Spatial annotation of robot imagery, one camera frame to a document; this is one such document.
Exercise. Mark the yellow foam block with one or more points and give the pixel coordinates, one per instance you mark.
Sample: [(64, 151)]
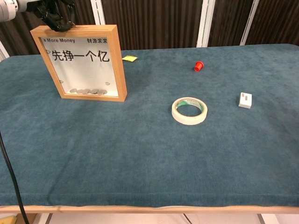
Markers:
[(7, 220)]

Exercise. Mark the yellow paper packet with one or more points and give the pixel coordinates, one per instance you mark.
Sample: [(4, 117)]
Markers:
[(129, 58)]

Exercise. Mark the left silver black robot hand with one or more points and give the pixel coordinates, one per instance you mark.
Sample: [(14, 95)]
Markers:
[(56, 23)]

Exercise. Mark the red plastic cap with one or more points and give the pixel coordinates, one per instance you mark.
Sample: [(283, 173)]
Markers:
[(198, 67)]

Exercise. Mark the white power adapter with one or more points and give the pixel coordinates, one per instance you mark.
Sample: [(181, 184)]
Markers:
[(245, 102)]

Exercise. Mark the flat cardboard sheet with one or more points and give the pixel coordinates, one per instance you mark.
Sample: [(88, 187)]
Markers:
[(30, 219)]

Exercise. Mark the beige masking tape roll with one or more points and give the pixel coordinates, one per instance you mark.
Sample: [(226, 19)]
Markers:
[(177, 116)]

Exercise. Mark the wooden frame coin bank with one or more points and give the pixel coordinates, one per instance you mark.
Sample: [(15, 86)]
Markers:
[(116, 58)]

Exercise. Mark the white partition post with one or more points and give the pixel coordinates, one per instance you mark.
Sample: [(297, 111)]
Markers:
[(98, 11), (205, 23), (2, 51), (248, 23)]

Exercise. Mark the blue velvet table cloth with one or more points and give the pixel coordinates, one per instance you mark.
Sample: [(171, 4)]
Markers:
[(140, 151)]

